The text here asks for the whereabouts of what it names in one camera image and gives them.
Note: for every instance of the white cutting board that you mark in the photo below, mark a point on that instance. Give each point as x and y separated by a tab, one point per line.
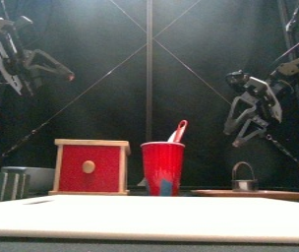
147	218

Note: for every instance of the red and white spoon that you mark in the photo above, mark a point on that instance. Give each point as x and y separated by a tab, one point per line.
181	129

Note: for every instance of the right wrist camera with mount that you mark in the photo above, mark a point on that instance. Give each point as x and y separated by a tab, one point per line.
237	80

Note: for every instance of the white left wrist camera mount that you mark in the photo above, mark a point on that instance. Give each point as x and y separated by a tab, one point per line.
0	55

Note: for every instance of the red plastic cup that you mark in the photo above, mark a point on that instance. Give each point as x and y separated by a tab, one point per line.
163	167

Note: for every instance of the wooden plate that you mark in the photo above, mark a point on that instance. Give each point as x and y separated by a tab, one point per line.
253	194

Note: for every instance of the red wooden drawer box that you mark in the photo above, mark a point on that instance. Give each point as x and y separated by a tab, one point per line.
88	167

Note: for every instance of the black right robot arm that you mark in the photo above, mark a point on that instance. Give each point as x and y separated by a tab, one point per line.
297	65

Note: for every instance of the grey box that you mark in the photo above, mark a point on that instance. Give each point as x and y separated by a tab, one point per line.
40	178

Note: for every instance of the vertical metal frame pole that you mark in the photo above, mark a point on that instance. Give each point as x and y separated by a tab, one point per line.
148	82

